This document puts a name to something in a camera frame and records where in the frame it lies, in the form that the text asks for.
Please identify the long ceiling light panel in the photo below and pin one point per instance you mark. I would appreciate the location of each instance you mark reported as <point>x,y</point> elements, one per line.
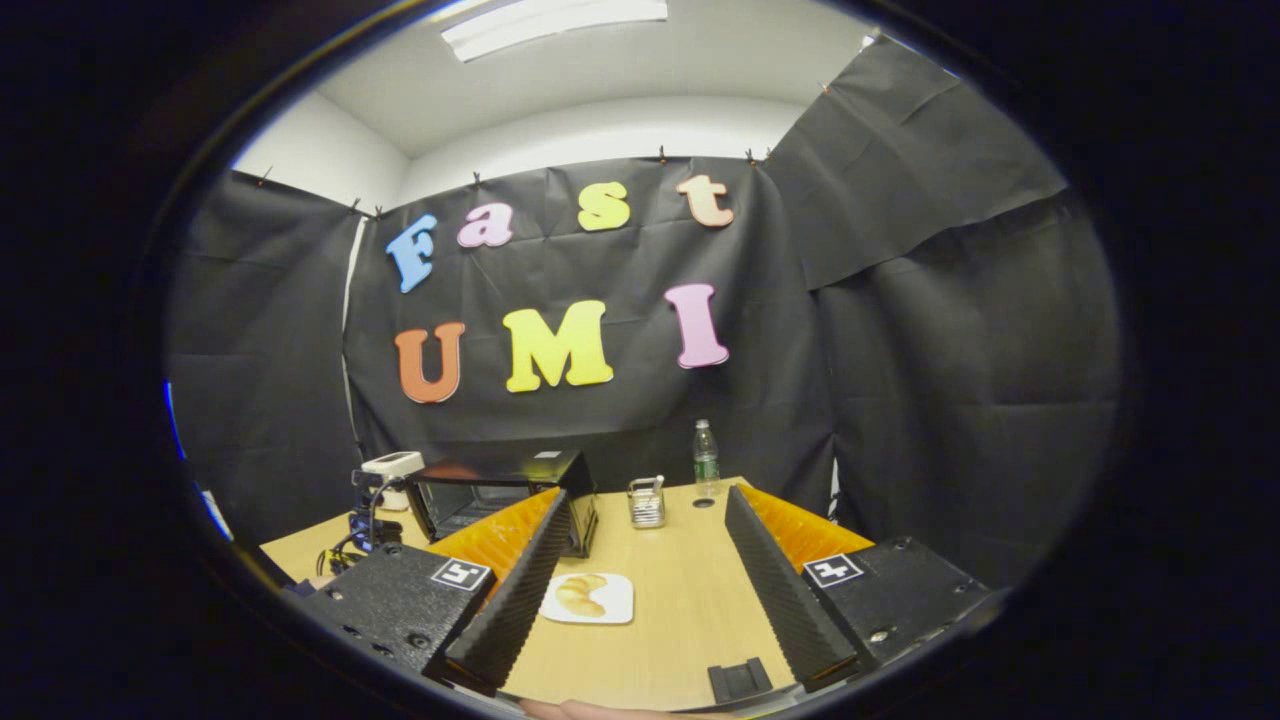
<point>550,25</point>

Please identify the black backdrop cloth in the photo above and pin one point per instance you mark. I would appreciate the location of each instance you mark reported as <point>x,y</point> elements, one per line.
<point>640,400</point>

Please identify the golden bread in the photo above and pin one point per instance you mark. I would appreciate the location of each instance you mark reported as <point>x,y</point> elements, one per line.
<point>582,595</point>

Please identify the white plate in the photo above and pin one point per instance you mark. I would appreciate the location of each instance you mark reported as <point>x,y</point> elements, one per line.
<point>620,600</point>

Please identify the white toaster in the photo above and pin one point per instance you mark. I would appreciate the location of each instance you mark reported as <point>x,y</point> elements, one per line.
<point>395,463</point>

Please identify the clear water bottle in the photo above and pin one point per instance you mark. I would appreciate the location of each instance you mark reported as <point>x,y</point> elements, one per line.
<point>706,465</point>

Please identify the black electric oven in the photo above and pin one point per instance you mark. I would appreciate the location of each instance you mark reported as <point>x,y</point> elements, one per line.
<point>500,495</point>

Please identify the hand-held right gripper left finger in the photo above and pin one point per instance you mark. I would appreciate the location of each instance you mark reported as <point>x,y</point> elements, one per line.
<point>510,600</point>

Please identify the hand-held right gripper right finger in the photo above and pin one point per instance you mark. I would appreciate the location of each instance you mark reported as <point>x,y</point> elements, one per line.
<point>790,600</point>

